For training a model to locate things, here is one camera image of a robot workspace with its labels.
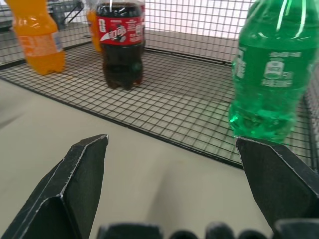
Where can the large orange soda bottle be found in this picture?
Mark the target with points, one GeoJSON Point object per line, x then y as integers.
{"type": "Point", "coordinates": [37, 39]}

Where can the small orange soda bottle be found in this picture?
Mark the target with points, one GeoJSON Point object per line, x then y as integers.
{"type": "Point", "coordinates": [92, 30]}

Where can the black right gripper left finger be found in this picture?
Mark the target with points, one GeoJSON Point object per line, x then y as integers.
{"type": "Point", "coordinates": [62, 189]}

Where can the dark cola bottle red label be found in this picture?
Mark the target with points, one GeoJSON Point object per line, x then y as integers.
{"type": "Point", "coordinates": [120, 42]}
{"type": "Point", "coordinates": [142, 17]}

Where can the green soda bottle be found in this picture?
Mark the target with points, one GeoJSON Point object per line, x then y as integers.
{"type": "Point", "coordinates": [271, 74]}

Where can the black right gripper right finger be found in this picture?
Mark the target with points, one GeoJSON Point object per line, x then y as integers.
{"type": "Point", "coordinates": [274, 184]}

